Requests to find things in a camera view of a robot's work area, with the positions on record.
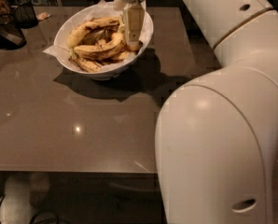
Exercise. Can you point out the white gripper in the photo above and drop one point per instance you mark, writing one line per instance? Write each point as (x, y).
(135, 13)

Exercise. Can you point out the curved front yellow banana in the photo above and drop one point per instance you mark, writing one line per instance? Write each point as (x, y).
(102, 51)

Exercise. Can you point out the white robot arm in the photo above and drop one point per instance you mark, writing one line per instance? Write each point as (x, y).
(217, 135)

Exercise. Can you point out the small right banana piece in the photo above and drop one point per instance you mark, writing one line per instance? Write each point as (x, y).
(135, 48)

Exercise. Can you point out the top long yellow banana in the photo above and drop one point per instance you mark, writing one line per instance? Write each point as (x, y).
(86, 27)

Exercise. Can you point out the white ceramic bowl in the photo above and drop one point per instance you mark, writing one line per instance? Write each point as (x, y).
(103, 9)

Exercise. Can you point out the lower left yellow banana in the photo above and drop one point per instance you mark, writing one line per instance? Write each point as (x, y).
(86, 65)

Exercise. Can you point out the white paper liner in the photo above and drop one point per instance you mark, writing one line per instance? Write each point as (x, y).
(96, 42)

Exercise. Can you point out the small wrapped packet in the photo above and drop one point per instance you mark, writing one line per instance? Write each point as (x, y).
(43, 16)

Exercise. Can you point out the black mesh pen cup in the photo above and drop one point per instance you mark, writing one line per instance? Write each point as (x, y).
(24, 13)

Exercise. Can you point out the black mesh desk tray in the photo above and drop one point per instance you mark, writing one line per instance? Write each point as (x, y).
(11, 36)

